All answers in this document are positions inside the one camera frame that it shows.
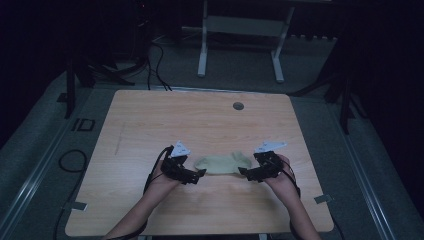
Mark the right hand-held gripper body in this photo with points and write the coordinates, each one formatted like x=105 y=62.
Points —
x=268 y=160

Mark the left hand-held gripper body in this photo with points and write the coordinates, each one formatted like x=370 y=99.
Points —
x=175 y=163

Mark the pale green sock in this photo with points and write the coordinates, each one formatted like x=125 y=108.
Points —
x=221 y=164
x=239 y=155

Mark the person's left hand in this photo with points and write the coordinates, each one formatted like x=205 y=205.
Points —
x=163 y=183

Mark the person's right hand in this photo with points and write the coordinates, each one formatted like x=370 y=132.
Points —
x=283 y=181

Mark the grey round table grommet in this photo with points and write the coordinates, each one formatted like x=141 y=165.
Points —
x=238 y=106

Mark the grey tape strip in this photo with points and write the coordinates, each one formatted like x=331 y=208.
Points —
x=78 y=206
x=323 y=199

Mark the black metal stand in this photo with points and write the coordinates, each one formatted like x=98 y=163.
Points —
x=345 y=100
x=70 y=90

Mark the black floor tape marks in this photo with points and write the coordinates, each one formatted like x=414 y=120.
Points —
x=83 y=125

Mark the metal floor rail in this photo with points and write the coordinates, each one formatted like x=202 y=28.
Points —
x=30 y=180
x=363 y=186

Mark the white metal desk frame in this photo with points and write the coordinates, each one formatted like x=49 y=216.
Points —
x=240 y=26

